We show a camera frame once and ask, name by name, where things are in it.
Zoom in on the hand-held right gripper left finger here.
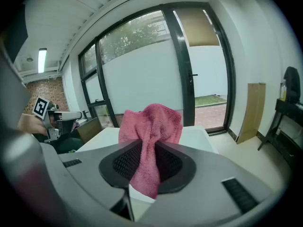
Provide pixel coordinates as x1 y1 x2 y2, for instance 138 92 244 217
40 140 144 227

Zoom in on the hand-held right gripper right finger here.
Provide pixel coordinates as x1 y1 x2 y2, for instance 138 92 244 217
139 141 282 227

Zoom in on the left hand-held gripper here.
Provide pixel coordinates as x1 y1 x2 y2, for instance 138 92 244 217
32 96 82 143

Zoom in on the white bathtub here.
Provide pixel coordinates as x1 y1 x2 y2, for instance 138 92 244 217
75 125 220 222

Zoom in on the pink cleaning cloth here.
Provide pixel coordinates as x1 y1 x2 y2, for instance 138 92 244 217
118 103 183 200

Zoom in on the person's left forearm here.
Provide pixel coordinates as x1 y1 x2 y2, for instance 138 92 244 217
17 113 48 136

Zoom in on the brown wooden cabinet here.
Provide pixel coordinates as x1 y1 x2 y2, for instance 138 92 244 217
77 117 103 144

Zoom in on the long ceiling light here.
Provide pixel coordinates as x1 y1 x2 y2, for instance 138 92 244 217
37 48 47 74

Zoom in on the tan cardboard sheet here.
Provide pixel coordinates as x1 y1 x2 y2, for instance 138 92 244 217
236 82 266 144

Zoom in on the black-framed window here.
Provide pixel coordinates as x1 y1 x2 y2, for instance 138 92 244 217
78 8 187 129

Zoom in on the black-framed glass door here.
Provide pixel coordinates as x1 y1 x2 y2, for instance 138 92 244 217
163 2 237 135

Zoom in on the yellow plastic bottle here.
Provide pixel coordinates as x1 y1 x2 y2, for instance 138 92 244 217
280 79 287 101

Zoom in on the black bag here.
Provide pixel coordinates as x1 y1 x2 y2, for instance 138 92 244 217
283 66 301 102

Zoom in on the brown roller blind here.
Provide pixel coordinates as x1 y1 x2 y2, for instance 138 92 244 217
175 8 220 47

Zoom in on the black door handle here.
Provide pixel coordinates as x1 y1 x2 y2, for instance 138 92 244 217
188 71 198 86

